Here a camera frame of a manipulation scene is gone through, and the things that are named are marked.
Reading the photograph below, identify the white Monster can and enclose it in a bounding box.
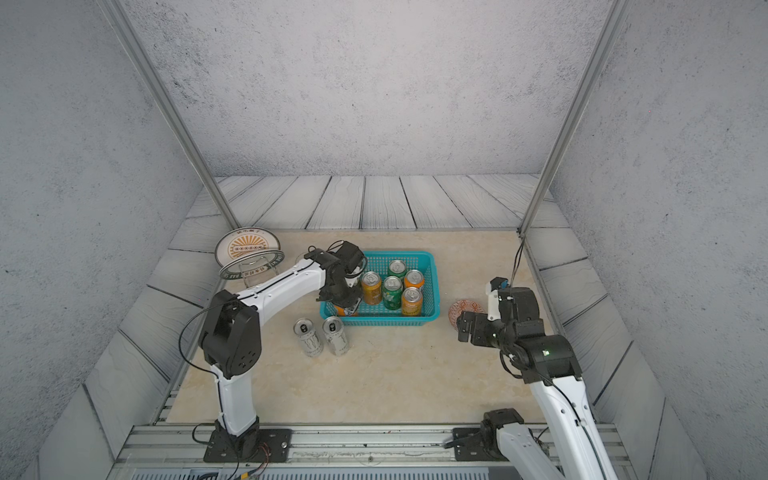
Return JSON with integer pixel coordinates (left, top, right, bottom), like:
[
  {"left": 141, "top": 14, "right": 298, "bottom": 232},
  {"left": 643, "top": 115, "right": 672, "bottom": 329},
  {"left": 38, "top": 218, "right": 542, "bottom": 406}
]
[
  {"left": 322, "top": 316, "right": 349, "bottom": 356},
  {"left": 293, "top": 318, "right": 323, "bottom": 358}
]

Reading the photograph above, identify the teal plastic basket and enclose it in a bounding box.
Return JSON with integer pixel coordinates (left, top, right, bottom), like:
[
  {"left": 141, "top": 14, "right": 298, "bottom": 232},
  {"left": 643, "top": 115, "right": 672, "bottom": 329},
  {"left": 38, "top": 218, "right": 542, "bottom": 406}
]
[{"left": 320, "top": 250, "right": 440, "bottom": 326}]

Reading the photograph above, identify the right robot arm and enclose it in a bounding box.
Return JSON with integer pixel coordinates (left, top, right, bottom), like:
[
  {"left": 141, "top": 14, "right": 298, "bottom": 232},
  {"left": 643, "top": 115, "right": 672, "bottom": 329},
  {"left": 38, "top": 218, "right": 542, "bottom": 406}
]
[{"left": 457, "top": 312, "right": 617, "bottom": 479}]

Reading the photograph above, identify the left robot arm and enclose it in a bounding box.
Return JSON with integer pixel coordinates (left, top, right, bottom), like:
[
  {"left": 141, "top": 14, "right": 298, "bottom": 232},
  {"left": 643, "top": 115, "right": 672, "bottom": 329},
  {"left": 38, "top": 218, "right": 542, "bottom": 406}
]
[{"left": 199, "top": 250, "right": 367, "bottom": 440}]

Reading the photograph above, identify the orange can middle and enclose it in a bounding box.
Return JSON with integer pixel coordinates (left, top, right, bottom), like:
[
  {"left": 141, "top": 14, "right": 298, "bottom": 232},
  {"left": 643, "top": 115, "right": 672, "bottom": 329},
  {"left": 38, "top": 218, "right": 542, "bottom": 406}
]
[{"left": 361, "top": 271, "right": 382, "bottom": 305}]

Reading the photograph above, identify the green can middle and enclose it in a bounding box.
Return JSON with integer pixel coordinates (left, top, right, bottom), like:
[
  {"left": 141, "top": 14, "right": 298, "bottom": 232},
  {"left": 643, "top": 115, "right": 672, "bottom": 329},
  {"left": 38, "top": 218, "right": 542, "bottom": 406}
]
[{"left": 382, "top": 276, "right": 403, "bottom": 310}]

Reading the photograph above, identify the green can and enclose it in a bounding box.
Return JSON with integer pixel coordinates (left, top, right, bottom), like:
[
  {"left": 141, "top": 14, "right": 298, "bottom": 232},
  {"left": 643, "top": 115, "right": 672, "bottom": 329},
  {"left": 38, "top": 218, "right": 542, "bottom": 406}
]
[
  {"left": 382, "top": 276, "right": 403, "bottom": 310},
  {"left": 388, "top": 259, "right": 407, "bottom": 279}
]

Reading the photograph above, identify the green can rear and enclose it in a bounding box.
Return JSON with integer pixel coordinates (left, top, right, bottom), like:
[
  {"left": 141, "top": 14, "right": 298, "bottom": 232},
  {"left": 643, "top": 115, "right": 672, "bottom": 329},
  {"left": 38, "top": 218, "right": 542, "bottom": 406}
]
[{"left": 388, "top": 259, "right": 407, "bottom": 279}]

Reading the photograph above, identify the orange can front right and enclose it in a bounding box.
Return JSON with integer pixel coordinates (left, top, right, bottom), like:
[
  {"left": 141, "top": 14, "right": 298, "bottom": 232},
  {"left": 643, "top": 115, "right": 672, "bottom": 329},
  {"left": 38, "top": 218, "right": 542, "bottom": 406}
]
[{"left": 401, "top": 287, "right": 423, "bottom": 317}]

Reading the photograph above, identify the decorated plate on stand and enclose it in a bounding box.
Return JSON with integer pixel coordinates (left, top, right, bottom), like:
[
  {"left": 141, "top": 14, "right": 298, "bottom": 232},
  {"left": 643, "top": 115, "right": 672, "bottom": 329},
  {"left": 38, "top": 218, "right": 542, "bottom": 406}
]
[{"left": 214, "top": 227, "right": 281, "bottom": 267}]

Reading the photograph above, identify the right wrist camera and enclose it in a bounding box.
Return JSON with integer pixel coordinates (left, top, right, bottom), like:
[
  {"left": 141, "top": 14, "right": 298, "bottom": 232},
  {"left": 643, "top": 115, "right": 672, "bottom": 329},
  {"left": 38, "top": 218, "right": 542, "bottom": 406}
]
[{"left": 485, "top": 277, "right": 541, "bottom": 324}]

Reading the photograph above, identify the wire plate stand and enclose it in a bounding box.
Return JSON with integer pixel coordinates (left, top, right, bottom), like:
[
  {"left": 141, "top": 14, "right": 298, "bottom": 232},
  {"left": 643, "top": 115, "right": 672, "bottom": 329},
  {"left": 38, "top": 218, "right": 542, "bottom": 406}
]
[{"left": 219, "top": 249, "right": 285, "bottom": 287}]

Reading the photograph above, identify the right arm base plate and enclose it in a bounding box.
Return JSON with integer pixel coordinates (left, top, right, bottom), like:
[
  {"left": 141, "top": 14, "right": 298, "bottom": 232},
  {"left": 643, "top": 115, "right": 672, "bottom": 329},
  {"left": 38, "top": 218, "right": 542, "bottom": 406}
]
[{"left": 443, "top": 408, "right": 524, "bottom": 462}]

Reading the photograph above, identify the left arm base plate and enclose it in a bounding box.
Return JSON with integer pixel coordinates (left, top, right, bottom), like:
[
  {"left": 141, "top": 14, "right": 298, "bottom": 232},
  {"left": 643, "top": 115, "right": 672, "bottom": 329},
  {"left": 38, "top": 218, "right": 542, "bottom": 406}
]
[{"left": 203, "top": 425, "right": 293, "bottom": 464}]

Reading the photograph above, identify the aluminium mounting rail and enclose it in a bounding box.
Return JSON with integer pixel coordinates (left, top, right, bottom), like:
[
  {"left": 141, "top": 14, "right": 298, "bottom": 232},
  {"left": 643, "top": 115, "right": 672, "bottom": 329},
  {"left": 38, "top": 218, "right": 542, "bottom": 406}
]
[{"left": 106, "top": 423, "right": 638, "bottom": 480}]

